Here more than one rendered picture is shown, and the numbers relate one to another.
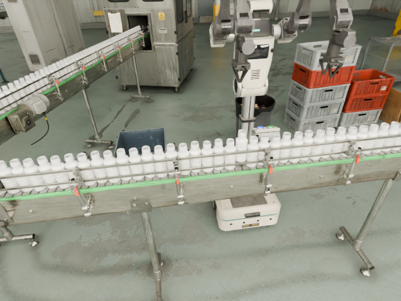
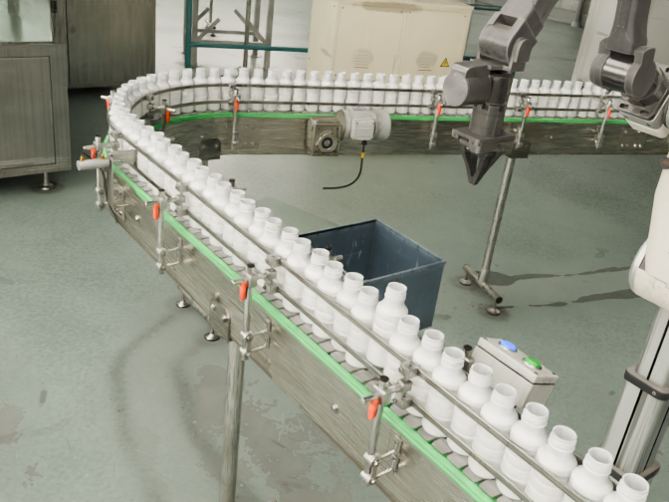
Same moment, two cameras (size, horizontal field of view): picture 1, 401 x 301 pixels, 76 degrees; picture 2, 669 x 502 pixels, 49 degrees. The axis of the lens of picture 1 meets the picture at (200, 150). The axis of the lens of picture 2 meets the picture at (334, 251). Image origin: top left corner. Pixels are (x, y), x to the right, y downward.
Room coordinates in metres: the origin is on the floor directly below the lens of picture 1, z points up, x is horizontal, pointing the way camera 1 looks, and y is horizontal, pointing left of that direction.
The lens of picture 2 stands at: (0.32, -1.14, 1.84)
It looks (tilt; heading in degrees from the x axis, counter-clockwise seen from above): 26 degrees down; 58
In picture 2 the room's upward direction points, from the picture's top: 7 degrees clockwise
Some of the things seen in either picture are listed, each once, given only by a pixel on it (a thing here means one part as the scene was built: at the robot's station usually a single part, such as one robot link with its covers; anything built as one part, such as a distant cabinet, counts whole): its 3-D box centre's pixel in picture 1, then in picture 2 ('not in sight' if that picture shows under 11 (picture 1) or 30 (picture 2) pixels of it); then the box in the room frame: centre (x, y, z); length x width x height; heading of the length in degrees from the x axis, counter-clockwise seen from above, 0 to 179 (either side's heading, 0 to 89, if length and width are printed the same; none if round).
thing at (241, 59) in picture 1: (241, 57); (486, 122); (1.20, -0.20, 1.51); 0.10 x 0.07 x 0.07; 8
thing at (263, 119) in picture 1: (252, 125); not in sight; (2.71, -0.64, 0.32); 0.45 x 0.45 x 0.64
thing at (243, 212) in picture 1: (241, 186); not in sight; (1.72, -0.36, 0.24); 0.68 x 0.53 x 0.41; 7
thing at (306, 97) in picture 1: (317, 89); not in sight; (3.19, -1.56, 0.55); 0.61 x 0.41 x 0.22; 104
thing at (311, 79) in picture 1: (322, 72); not in sight; (3.20, -1.57, 0.78); 0.61 x 0.41 x 0.22; 104
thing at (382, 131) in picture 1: (379, 137); not in sight; (1.15, -0.96, 1.08); 0.06 x 0.06 x 0.17
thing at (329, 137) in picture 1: (327, 143); (585, 498); (1.12, -0.67, 1.08); 0.06 x 0.06 x 0.17
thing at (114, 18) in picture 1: (115, 22); not in sight; (4.78, 1.37, 1.22); 0.23 x 0.04 x 0.32; 79
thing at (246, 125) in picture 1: (245, 138); (631, 442); (1.73, -0.36, 0.74); 0.11 x 0.11 x 0.40; 7
